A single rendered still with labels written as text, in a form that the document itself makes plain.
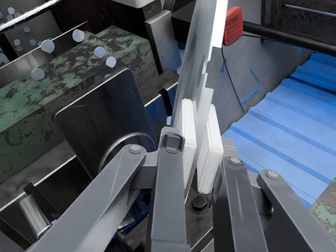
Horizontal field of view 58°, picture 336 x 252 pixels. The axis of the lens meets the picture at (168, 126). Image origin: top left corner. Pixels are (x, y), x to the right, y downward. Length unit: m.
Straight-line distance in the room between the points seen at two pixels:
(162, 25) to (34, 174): 0.39
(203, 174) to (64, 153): 0.47
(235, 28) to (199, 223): 0.40
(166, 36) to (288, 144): 1.64
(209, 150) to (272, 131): 2.13
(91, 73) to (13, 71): 0.34
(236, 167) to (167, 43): 0.57
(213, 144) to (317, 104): 2.36
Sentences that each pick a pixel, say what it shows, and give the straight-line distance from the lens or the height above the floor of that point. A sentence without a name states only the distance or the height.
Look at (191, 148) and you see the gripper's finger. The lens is 0.16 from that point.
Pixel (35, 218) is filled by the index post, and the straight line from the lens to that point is 0.56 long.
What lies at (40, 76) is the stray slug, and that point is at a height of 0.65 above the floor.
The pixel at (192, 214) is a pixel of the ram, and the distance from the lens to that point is 0.49.
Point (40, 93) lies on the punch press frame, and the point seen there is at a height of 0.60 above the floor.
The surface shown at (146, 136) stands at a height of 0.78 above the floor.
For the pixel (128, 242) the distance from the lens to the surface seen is 0.54.
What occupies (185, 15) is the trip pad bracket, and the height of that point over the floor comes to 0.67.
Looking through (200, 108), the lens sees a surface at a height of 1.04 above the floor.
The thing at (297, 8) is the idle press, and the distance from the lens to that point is 2.05.
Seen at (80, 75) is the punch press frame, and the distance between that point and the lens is 0.63.
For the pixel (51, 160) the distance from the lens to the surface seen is 0.62.
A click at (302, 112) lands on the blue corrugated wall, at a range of 2.41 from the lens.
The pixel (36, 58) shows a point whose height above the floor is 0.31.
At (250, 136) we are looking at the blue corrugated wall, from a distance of 2.22.
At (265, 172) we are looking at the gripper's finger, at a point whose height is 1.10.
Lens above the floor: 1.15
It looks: 39 degrees down
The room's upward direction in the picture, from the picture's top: 124 degrees clockwise
